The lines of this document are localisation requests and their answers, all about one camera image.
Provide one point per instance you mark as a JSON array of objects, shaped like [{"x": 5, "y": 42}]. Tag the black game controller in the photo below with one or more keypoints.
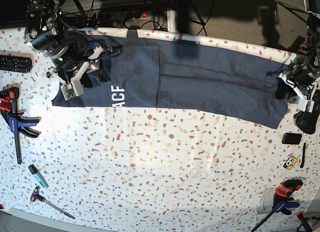
[{"x": 306, "y": 121}]

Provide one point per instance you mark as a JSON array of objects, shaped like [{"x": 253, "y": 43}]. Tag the white power strip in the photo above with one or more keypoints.
[{"x": 117, "y": 16}]

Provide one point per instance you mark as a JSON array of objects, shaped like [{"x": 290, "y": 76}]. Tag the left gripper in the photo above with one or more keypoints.
[{"x": 300, "y": 81}]

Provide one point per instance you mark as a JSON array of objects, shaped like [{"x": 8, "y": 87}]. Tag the blue T-shirt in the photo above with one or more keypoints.
[{"x": 184, "y": 75}]

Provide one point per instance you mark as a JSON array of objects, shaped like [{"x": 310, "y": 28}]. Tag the black pen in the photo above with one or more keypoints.
[{"x": 303, "y": 155}]

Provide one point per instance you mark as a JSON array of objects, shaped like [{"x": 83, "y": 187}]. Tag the teal highlighter marker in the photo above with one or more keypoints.
[{"x": 38, "y": 177}]

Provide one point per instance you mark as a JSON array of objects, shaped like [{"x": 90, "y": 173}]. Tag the small black case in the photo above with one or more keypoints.
[{"x": 291, "y": 138}]

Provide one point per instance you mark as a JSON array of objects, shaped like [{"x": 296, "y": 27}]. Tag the orange blue T-handle screwdriver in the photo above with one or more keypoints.
[{"x": 35, "y": 196}]

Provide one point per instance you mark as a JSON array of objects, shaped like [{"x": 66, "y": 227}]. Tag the red black clamp corner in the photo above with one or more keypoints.
[{"x": 304, "y": 222}]

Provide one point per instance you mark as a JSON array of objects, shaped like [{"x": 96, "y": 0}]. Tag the yellow cartoon sticker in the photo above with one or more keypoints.
[{"x": 290, "y": 162}]

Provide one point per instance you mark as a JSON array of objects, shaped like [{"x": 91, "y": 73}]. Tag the black TV remote control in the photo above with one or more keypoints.
[{"x": 15, "y": 64}]

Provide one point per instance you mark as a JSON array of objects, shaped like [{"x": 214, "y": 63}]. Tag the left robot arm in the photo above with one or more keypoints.
[{"x": 310, "y": 15}]

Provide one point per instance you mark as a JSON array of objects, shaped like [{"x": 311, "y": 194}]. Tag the clear plastic piece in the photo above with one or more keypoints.
[{"x": 266, "y": 201}]

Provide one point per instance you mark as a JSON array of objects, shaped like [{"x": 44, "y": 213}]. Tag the blue black bar clamp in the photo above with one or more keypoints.
[{"x": 9, "y": 111}]

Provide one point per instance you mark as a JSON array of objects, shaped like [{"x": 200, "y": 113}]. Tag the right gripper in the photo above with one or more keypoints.
[{"x": 74, "y": 76}]

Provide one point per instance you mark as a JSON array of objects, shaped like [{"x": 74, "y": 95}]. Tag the black table bracket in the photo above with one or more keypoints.
[{"x": 132, "y": 32}]

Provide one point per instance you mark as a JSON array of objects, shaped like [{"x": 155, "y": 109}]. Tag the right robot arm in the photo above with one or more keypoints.
[{"x": 73, "y": 52}]

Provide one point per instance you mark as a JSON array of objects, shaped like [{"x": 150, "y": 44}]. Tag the blue bar clamp right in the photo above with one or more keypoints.
[{"x": 282, "y": 200}]

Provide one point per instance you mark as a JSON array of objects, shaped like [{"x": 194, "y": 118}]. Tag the white table leg post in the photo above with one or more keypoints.
[{"x": 172, "y": 21}]

